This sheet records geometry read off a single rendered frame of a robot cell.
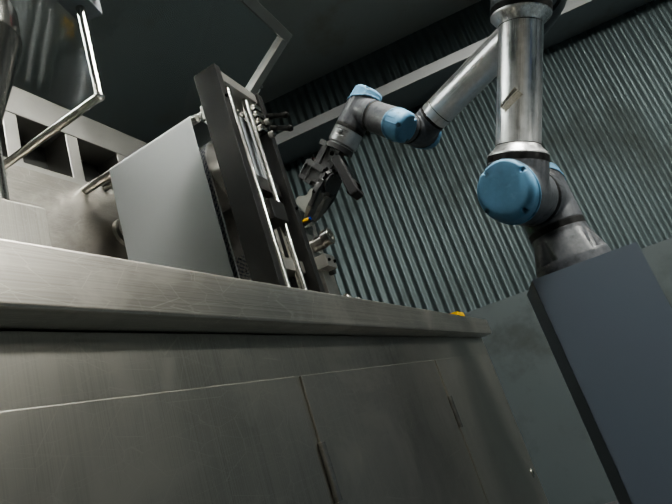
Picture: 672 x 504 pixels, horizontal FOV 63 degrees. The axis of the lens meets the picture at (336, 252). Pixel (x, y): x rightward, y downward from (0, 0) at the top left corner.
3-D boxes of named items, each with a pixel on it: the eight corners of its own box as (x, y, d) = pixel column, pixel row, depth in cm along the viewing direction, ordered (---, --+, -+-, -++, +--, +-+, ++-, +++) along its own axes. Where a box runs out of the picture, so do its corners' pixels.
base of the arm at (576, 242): (606, 264, 118) (586, 223, 121) (620, 248, 104) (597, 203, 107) (537, 289, 121) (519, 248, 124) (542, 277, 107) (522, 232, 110)
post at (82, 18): (99, 92, 95) (79, 3, 101) (92, 96, 95) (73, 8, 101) (106, 95, 96) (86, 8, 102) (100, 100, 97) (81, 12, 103)
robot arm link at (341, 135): (367, 141, 136) (353, 130, 129) (358, 157, 136) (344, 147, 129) (343, 131, 139) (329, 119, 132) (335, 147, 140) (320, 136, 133)
